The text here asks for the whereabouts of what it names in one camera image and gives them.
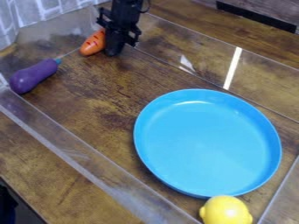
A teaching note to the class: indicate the purple toy eggplant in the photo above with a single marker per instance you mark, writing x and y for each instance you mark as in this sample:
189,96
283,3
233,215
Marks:
27,78

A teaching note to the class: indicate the white grey curtain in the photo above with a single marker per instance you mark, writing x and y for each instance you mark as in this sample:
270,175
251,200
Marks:
19,13

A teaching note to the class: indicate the orange toy carrot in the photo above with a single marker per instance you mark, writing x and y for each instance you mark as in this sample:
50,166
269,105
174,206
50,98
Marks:
94,43

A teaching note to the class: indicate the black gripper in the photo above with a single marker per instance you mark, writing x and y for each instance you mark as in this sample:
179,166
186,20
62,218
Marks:
119,20

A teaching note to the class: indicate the blue round tray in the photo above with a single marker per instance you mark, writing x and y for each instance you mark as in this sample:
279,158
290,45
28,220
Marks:
207,143

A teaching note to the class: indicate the clear acrylic enclosure wall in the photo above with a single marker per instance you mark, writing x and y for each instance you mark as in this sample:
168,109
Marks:
67,153

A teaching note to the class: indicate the yellow toy lemon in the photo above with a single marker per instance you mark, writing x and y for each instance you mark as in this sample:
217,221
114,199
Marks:
225,210

